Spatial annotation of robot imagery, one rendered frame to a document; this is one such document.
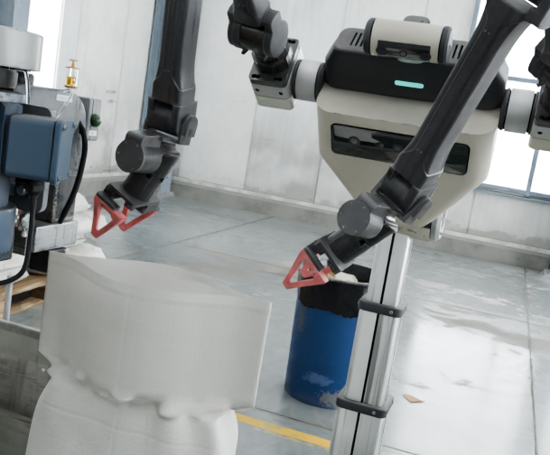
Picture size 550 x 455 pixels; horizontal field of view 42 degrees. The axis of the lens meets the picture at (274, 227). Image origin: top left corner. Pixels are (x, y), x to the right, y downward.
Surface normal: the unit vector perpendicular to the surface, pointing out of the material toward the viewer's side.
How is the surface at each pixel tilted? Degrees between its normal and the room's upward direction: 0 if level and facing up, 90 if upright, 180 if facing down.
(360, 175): 130
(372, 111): 40
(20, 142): 90
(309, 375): 93
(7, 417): 90
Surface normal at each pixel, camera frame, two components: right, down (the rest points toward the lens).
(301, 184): -0.32, 0.10
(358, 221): -0.48, -0.11
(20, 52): 0.86, 0.22
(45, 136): 0.09, 0.17
